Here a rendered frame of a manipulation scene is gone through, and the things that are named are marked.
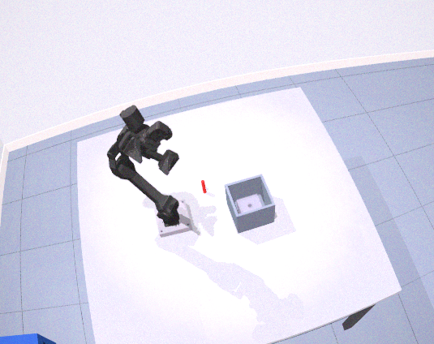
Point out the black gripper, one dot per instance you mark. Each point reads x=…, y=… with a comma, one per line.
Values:
x=136, y=147

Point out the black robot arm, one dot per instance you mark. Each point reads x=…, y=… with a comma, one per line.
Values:
x=124, y=169

